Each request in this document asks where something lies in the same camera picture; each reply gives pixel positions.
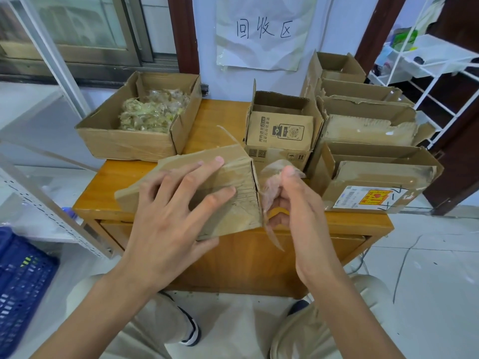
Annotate torn open cardboard box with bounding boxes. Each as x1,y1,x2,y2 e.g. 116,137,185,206
317,95,437,147

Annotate person's right shoe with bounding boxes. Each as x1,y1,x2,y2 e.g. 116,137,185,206
287,299,311,315

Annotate person's left hand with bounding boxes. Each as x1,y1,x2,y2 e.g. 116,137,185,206
120,156,237,294

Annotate pile of crumpled tape scraps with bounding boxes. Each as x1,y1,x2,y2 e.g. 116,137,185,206
119,89,191,134

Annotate person's right hand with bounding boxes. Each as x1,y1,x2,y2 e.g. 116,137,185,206
266,166,338,287

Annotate small printed cardboard box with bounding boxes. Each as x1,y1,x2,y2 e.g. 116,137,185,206
244,80,325,173

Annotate metal framed sliding window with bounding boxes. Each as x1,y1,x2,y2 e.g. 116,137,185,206
0,0,180,85

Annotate green packet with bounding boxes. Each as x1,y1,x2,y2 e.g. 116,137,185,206
391,27,419,52

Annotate person's trouser leg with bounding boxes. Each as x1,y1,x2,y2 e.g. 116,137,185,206
64,274,196,359
269,274,394,359

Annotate person's right trouser leg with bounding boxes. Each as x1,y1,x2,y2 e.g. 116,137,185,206
269,274,394,359

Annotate clear peeled tape strip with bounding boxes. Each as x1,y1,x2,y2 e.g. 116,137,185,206
259,159,307,252

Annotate person's left trouser leg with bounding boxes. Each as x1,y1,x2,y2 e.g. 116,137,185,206
64,274,196,359

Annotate long narrow cardboard box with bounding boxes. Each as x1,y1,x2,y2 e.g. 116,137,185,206
314,78,415,106

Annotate person's left forearm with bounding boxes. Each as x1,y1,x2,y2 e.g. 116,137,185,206
32,271,165,359

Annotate person's left shoe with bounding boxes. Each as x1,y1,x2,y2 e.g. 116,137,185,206
160,291,202,347

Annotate blue plastic crate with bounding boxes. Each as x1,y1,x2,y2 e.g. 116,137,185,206
0,226,60,359

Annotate worn cardboard box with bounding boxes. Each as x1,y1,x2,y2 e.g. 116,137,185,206
114,144,263,241

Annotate wooden cabinet table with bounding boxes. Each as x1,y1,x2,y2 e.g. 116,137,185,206
73,98,394,300

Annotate white perforated metal shelf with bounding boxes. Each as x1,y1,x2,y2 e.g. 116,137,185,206
0,140,114,259

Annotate person's shoe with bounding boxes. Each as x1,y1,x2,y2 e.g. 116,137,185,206
160,291,202,347
287,299,311,315

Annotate person's right forearm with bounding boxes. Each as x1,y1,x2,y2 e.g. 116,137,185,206
299,265,406,359

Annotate white wire storage rack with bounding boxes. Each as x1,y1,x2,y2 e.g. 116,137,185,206
368,0,479,150

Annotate small plain cardboard box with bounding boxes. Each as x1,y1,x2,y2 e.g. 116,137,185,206
308,51,367,85

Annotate cardboard box with shipping label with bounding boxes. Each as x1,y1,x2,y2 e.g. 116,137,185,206
306,141,445,215

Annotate thin dark floor cable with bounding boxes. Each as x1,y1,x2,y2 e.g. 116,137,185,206
392,235,424,304

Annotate crumpled white paper sign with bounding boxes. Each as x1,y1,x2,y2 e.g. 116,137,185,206
216,0,318,72

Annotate wide shallow cardboard box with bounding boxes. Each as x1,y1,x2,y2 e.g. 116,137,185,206
75,71,203,163

